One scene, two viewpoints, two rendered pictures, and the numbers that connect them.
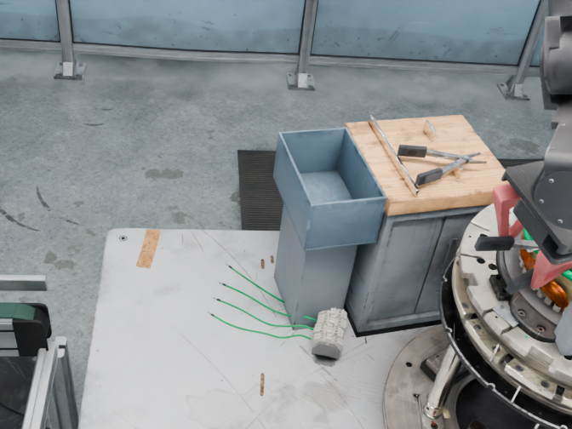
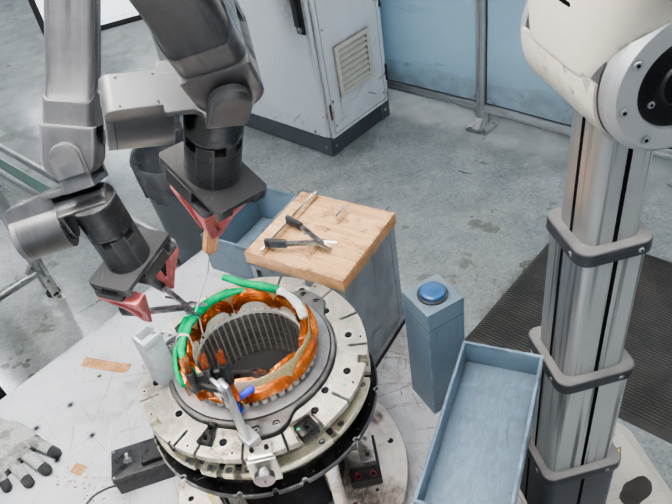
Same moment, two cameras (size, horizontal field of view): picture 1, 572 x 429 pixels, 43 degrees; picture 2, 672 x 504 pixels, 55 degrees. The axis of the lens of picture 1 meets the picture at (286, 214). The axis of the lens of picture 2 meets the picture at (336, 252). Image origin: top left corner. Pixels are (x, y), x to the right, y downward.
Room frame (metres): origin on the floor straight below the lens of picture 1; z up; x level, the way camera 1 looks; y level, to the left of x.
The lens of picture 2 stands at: (0.42, -0.96, 1.76)
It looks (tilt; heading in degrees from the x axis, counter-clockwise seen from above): 40 degrees down; 58
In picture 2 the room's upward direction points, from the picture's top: 11 degrees counter-clockwise
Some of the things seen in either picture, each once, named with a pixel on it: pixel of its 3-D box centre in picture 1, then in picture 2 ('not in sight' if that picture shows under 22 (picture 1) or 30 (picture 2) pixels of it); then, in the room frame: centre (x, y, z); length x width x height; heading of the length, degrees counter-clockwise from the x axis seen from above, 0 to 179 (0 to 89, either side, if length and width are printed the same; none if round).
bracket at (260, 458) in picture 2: not in sight; (264, 463); (0.55, -0.51, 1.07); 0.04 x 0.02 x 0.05; 150
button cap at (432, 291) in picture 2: not in sight; (432, 291); (0.92, -0.42, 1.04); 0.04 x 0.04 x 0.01
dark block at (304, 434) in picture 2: not in sight; (306, 428); (0.61, -0.51, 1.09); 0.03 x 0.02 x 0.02; 179
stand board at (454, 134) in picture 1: (427, 161); (321, 237); (0.88, -0.20, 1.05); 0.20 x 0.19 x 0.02; 111
